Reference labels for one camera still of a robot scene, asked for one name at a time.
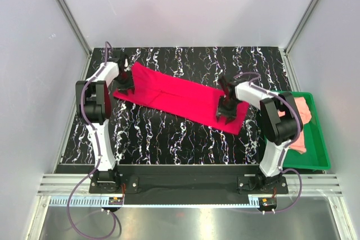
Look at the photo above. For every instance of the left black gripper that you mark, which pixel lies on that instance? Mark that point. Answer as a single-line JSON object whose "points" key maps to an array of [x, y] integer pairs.
{"points": [[129, 85]]}

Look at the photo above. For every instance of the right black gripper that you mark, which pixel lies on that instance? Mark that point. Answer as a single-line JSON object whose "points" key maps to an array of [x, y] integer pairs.
{"points": [[230, 116]]}

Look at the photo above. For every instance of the red t shirt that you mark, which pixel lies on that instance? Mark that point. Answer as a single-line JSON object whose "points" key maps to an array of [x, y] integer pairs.
{"points": [[192, 101]]}

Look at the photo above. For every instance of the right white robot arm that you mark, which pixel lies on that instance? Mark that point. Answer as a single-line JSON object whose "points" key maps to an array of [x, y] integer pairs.
{"points": [[281, 121]]}

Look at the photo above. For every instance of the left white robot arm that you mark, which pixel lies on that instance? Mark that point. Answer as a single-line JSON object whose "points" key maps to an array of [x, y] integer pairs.
{"points": [[93, 105]]}

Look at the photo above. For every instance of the green plastic bin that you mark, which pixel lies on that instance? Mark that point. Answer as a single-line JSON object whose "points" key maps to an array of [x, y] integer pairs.
{"points": [[309, 151]]}

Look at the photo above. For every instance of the right orange connector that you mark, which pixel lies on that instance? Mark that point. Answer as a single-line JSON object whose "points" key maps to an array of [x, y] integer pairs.
{"points": [[267, 202]]}

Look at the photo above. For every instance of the orange connector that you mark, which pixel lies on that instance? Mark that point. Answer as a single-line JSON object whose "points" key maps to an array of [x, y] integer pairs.
{"points": [[116, 200], [267, 202]]}

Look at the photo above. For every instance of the left orange connector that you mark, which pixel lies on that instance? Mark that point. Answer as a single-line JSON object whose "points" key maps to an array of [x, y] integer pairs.
{"points": [[116, 200]]}

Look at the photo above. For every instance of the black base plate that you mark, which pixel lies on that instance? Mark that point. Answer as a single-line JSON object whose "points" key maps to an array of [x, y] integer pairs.
{"points": [[172, 197]]}

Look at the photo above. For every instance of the aluminium rail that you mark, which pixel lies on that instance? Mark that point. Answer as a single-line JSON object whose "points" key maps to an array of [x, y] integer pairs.
{"points": [[312, 184]]}

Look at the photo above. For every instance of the left aluminium frame post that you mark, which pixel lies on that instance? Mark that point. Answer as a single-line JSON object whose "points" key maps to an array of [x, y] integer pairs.
{"points": [[74, 26]]}

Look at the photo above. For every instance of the aluminium frame post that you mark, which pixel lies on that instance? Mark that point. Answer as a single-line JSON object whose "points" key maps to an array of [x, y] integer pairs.
{"points": [[74, 26], [302, 23]]}

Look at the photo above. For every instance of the right aluminium frame post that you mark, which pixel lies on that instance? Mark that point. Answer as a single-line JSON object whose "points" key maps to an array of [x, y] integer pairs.
{"points": [[302, 23]]}

